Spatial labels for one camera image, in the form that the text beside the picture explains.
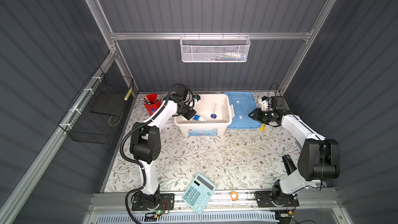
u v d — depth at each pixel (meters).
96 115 0.73
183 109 0.77
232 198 0.75
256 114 0.80
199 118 0.94
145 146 0.51
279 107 0.71
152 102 0.99
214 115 1.05
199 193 0.75
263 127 0.99
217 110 1.05
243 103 1.16
